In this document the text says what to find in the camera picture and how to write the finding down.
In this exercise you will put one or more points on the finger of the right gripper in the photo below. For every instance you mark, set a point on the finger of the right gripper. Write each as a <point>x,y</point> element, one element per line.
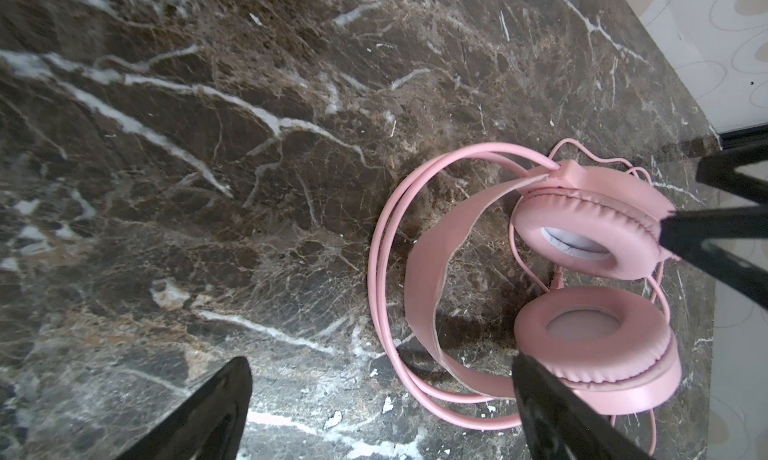
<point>720,171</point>
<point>692,236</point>

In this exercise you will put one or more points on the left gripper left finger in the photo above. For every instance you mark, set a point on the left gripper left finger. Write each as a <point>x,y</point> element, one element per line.
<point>208,425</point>

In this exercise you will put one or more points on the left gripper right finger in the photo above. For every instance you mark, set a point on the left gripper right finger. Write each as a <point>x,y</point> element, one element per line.
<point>559,425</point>

